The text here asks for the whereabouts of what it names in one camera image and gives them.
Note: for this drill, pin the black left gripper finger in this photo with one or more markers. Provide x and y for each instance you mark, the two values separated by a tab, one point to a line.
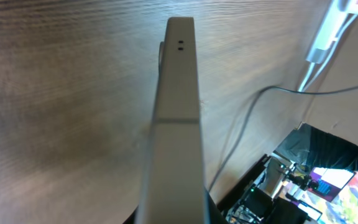
213	211

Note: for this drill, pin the blue Galaxy smartphone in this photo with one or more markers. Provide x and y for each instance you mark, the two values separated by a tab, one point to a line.
173	185

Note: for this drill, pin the white power strip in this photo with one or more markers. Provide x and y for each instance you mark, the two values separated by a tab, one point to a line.
337	19

